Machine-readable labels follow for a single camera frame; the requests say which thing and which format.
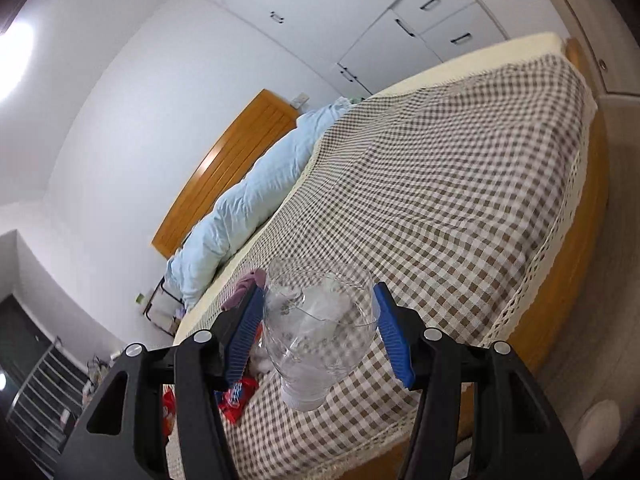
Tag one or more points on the metal window railing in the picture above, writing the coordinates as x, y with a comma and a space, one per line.
47, 406

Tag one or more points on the clear plastic bottle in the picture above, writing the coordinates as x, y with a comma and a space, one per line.
320, 319

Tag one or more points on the brown checkered bedspread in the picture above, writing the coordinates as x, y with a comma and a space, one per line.
451, 194

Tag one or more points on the wooden headboard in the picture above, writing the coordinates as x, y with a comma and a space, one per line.
266, 119

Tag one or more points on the light blue duvet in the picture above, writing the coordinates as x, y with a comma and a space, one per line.
241, 210

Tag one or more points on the red snack wrapper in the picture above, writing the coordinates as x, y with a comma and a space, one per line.
231, 403

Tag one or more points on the purple towel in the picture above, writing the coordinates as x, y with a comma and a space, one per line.
254, 278

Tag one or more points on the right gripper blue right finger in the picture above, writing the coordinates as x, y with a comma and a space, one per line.
516, 433

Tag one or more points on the white wardrobe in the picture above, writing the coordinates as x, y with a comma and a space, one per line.
361, 47

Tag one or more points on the black bedside rack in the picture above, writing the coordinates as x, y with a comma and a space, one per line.
164, 308

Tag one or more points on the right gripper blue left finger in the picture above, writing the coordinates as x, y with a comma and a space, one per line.
119, 435

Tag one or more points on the wooden bed frame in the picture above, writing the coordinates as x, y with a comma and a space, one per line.
541, 325

